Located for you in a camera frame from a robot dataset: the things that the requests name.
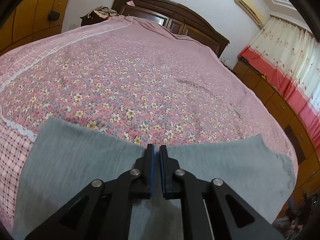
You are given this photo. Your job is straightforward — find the dark wooden headboard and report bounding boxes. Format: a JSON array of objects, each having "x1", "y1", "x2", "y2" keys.
[{"x1": 112, "y1": 0, "x2": 229, "y2": 56}]

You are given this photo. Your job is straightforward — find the grey sweatpants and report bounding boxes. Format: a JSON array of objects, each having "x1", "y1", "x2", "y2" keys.
[{"x1": 11, "y1": 118, "x2": 296, "y2": 239}]

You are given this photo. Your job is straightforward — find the dark bedside table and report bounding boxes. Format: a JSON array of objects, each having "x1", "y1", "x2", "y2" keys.
[{"x1": 80, "y1": 14, "x2": 105, "y2": 27}]

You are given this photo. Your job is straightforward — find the pink floral bedspread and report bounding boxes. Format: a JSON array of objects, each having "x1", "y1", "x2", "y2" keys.
[{"x1": 1, "y1": 16, "x2": 298, "y2": 230}]

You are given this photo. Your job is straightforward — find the clothes pile on nightstand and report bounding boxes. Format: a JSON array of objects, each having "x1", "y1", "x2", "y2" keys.
[{"x1": 86, "y1": 6, "x2": 118, "y2": 20}]

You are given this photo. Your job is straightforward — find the long wooden cabinet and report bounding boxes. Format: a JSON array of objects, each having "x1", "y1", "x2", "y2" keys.
[{"x1": 233, "y1": 57, "x2": 319, "y2": 217}]

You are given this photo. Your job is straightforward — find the black hanging bag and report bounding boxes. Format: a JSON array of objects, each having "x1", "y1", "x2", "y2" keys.
[{"x1": 48, "y1": 0, "x2": 60, "y2": 22}]

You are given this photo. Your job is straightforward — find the cream air conditioner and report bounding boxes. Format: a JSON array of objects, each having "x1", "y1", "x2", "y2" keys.
[{"x1": 234, "y1": 0, "x2": 265, "y2": 29}]

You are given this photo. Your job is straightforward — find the wooden wardrobe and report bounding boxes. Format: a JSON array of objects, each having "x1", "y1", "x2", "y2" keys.
[{"x1": 1, "y1": 0, "x2": 68, "y2": 55}]

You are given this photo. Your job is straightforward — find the white and red curtain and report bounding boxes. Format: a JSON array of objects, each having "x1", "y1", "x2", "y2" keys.
[{"x1": 239, "y1": 17, "x2": 320, "y2": 152}]

